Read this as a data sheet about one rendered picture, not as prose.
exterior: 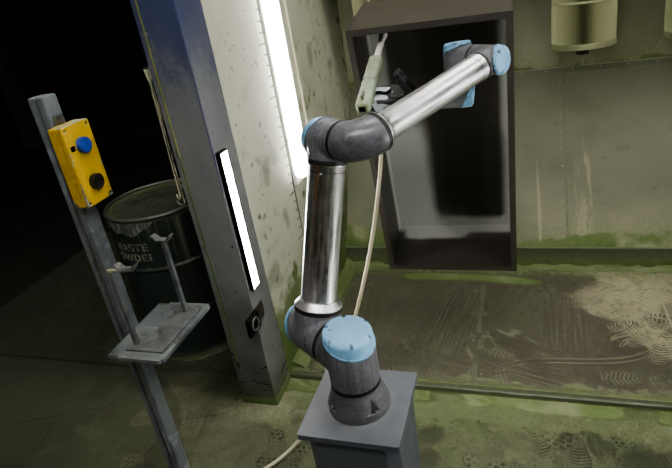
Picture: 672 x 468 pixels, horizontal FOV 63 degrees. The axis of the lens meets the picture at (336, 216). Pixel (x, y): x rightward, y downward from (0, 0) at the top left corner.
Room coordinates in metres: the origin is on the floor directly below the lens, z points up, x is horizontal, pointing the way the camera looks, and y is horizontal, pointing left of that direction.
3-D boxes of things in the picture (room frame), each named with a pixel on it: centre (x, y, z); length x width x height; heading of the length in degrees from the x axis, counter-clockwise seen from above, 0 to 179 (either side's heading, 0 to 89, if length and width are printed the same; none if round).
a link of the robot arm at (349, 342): (1.32, 0.03, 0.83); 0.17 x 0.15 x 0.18; 33
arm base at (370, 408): (1.31, 0.02, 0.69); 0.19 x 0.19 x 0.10
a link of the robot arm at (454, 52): (1.85, -0.49, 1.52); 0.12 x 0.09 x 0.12; 33
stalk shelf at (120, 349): (1.67, 0.68, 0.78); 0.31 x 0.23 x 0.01; 159
